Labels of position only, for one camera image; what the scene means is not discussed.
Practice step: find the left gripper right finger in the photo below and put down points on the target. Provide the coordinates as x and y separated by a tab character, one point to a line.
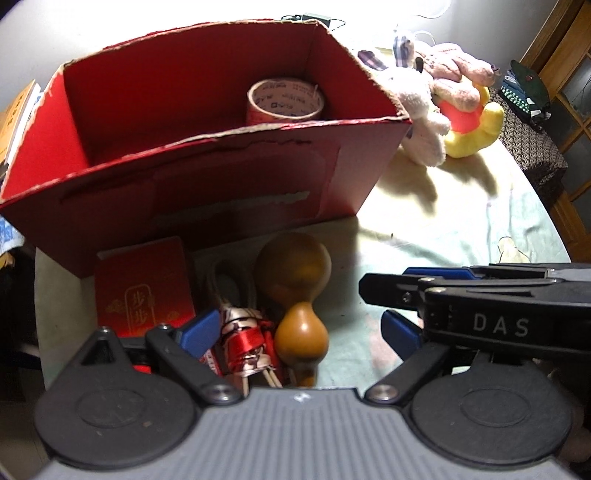
422	361

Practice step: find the large red cardboard box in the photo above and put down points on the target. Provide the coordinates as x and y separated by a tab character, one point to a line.
148	139

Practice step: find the blue patterned cloth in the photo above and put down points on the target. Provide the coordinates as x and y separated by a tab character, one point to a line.
10	238

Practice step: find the brown wooden gourd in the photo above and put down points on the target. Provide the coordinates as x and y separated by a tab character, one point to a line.
292	270

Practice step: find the wooden cabinet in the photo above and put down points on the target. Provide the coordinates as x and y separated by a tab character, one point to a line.
560	54

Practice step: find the dark patterned cloth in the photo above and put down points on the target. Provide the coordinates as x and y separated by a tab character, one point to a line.
535	153

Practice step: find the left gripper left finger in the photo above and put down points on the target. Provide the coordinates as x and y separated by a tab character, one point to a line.
175	354

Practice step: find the printed packing tape roll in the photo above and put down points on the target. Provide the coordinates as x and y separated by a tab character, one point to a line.
283	100

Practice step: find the white plush bunny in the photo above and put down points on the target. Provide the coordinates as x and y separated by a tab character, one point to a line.
403	77

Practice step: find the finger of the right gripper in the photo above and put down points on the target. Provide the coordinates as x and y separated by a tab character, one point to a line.
451	273

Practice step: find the small red gift box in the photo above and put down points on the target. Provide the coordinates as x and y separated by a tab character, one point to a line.
142	287

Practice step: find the yellow and red plush toy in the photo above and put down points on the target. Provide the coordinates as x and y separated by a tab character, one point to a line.
472	131

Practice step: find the pink plush toy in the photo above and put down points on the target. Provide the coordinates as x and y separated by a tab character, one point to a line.
457	75

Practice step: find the green and black object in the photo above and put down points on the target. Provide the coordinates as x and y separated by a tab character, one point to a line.
526	95

